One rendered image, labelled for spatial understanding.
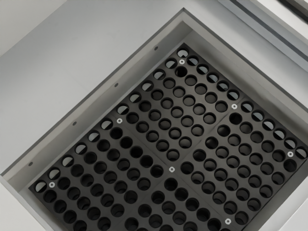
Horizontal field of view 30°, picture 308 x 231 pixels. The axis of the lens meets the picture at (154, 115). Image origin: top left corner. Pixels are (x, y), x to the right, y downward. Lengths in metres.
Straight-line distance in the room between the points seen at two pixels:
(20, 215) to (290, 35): 0.29
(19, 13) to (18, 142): 0.12
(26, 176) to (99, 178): 0.09
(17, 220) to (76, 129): 0.16
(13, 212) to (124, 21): 0.22
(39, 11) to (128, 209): 0.21
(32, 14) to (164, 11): 0.13
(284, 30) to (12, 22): 0.25
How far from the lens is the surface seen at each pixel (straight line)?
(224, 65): 0.68
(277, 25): 0.55
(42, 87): 0.56
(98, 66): 0.56
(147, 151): 0.57
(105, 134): 0.58
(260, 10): 0.55
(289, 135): 0.59
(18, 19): 0.56
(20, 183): 0.63
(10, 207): 0.52
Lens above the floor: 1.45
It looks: 69 degrees down
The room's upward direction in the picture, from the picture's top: 3 degrees counter-clockwise
